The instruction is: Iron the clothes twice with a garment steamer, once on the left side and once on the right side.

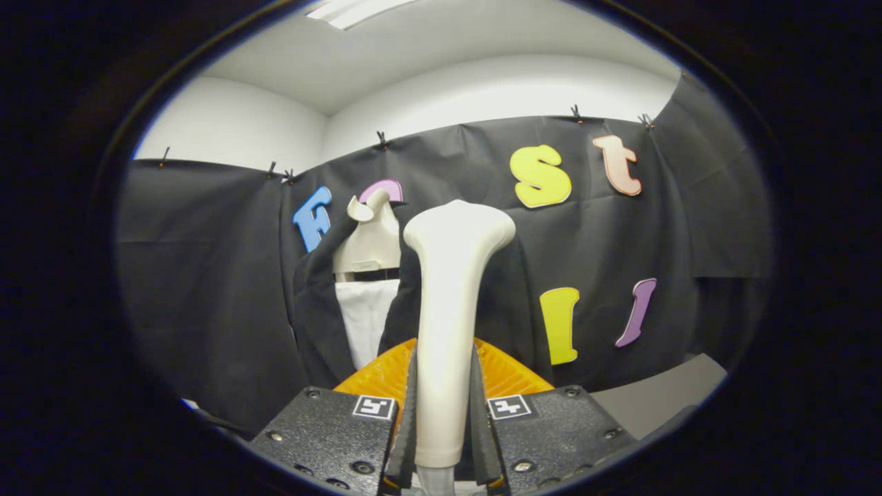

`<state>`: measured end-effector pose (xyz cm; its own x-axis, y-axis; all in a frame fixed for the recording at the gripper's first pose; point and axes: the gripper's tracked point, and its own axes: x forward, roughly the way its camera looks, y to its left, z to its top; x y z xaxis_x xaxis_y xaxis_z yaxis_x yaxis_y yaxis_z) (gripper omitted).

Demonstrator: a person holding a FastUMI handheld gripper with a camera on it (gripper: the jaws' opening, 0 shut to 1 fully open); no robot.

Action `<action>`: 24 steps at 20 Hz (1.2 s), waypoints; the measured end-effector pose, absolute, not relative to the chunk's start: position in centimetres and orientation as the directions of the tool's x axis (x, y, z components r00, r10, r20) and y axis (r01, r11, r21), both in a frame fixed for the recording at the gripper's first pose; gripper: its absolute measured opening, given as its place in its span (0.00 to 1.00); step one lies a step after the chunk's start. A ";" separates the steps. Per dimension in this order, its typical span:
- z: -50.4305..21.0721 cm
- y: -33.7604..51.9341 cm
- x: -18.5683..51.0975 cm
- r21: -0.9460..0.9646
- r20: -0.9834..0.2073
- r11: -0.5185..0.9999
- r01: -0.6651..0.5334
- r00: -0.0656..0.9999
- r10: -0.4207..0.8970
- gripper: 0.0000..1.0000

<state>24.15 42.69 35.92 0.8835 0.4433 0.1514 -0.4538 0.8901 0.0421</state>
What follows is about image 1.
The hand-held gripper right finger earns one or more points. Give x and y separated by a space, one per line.
480 434

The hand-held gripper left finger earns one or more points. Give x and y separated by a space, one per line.
406 434

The white shirt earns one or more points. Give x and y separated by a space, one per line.
365 317

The white garment steamer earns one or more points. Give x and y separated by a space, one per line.
451 310

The black suit jacket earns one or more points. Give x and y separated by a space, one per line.
320 324

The cream plastic clothes hanger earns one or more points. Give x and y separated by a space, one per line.
372 241

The grey cabinet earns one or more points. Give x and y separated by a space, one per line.
654 396

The black backdrop cloth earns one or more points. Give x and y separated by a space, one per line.
207 275

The row of black cloth clips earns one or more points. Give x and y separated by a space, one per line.
380 140

